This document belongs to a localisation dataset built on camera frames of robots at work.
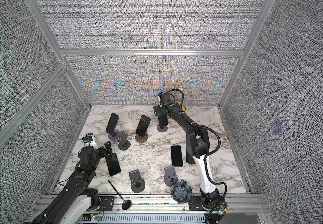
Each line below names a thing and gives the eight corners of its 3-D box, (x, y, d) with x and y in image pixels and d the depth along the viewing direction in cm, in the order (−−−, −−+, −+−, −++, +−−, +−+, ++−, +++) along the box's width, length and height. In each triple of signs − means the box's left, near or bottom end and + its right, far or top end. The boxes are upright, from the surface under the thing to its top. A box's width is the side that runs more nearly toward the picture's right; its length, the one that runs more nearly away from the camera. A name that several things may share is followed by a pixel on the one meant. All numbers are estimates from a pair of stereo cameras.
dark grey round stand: (119, 150, 95) (115, 142, 87) (122, 139, 101) (118, 131, 92) (129, 150, 95) (126, 142, 87) (131, 139, 101) (128, 131, 92)
